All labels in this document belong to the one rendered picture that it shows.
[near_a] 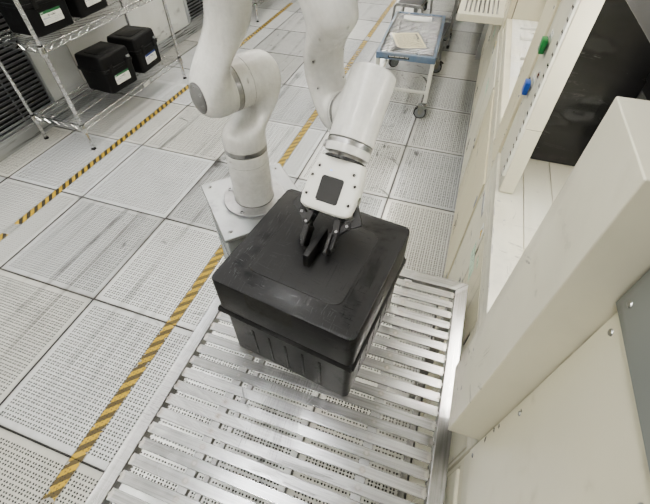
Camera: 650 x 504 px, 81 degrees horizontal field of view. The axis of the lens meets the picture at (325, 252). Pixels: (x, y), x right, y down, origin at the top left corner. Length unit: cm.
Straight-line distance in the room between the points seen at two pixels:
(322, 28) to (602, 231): 50
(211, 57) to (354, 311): 62
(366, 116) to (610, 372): 49
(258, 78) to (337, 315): 61
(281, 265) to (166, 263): 152
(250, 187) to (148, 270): 116
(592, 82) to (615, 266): 91
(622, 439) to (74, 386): 185
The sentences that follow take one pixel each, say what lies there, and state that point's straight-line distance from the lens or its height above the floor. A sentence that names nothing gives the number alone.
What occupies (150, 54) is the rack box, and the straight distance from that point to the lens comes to 377.
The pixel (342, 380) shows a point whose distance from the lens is 78.
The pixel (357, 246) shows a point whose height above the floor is 101.
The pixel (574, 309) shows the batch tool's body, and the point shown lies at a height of 126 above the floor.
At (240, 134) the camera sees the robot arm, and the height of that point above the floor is 101.
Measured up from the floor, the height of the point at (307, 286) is 101.
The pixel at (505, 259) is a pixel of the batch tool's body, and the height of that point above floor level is 87.
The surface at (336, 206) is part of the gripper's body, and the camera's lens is 67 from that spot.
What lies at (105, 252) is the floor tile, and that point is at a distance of 238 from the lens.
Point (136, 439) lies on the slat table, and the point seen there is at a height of 76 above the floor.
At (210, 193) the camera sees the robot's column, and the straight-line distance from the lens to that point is 129.
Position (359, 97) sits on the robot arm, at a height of 125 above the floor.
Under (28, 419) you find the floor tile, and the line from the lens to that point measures 200.
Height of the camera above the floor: 156
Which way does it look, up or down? 49 degrees down
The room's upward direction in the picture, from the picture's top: straight up
